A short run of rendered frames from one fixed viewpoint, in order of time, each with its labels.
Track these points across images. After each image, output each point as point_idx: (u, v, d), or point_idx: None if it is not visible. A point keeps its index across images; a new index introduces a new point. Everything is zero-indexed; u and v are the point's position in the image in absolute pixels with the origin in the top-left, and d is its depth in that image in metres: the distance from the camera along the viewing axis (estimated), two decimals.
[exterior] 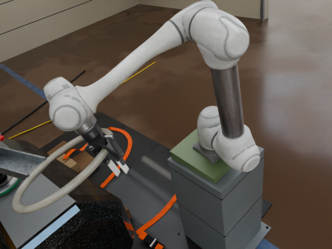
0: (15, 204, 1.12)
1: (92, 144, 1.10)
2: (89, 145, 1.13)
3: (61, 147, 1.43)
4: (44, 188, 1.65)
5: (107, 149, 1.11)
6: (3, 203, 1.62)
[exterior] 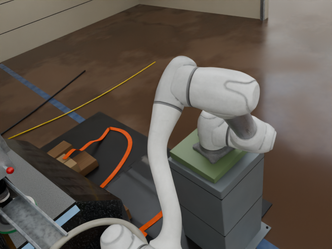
0: None
1: None
2: None
3: (86, 224, 1.29)
4: (44, 188, 1.65)
5: None
6: None
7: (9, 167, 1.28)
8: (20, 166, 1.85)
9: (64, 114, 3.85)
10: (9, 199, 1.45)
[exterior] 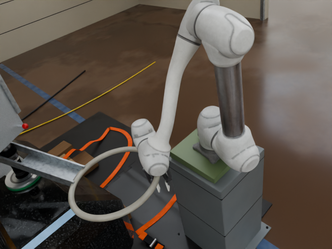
0: (80, 212, 1.34)
1: None
2: None
3: (97, 157, 1.65)
4: (44, 188, 1.65)
5: None
6: (3, 203, 1.62)
7: (23, 123, 1.55)
8: None
9: (64, 114, 3.85)
10: (19, 160, 1.69)
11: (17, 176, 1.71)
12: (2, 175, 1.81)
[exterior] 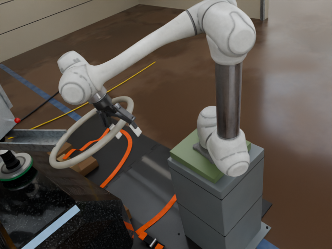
0: (57, 163, 1.27)
1: (103, 112, 1.21)
2: (100, 110, 1.24)
3: (78, 120, 1.59)
4: (44, 188, 1.65)
5: (118, 116, 1.19)
6: (3, 203, 1.62)
7: (16, 117, 1.61)
8: None
9: (64, 114, 3.85)
10: (9, 151, 1.72)
11: (8, 166, 1.75)
12: None
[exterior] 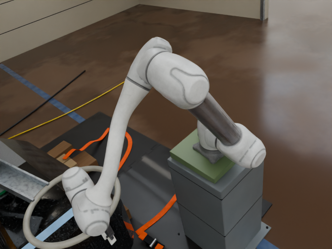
0: (29, 236, 1.29)
1: None
2: None
3: None
4: None
5: None
6: (3, 203, 1.62)
7: None
8: (20, 166, 1.85)
9: (64, 114, 3.85)
10: None
11: None
12: None
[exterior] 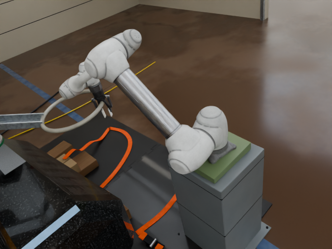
0: (62, 128, 1.92)
1: (97, 98, 2.03)
2: (94, 99, 2.05)
3: (49, 107, 2.20)
4: (44, 188, 1.65)
5: (104, 103, 2.06)
6: (3, 203, 1.62)
7: None
8: (20, 166, 1.85)
9: (64, 114, 3.85)
10: None
11: None
12: (2, 175, 1.81)
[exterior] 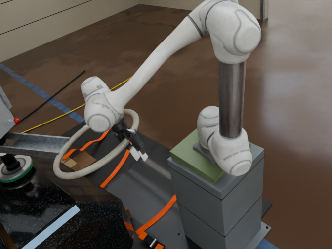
0: (62, 173, 1.31)
1: (118, 133, 1.28)
2: (115, 132, 1.31)
3: (81, 128, 1.63)
4: (44, 188, 1.65)
5: (130, 141, 1.28)
6: (3, 203, 1.62)
7: (15, 117, 1.61)
8: None
9: (64, 114, 3.85)
10: None
11: (8, 168, 1.75)
12: None
